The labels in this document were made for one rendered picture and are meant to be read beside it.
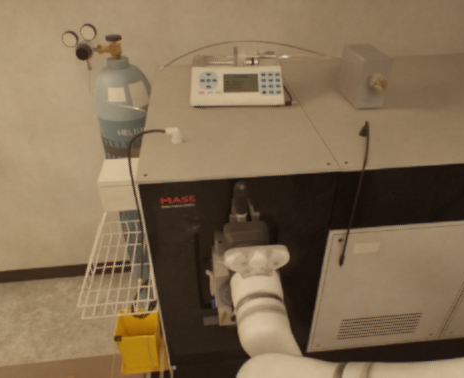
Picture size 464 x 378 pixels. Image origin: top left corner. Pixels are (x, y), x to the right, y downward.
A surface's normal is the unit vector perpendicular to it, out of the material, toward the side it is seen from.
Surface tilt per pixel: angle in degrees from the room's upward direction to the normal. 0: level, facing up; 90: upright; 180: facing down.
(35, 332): 0
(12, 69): 90
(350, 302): 90
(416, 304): 90
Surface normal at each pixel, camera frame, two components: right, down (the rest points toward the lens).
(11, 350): 0.00, -0.82
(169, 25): 0.11, 0.58
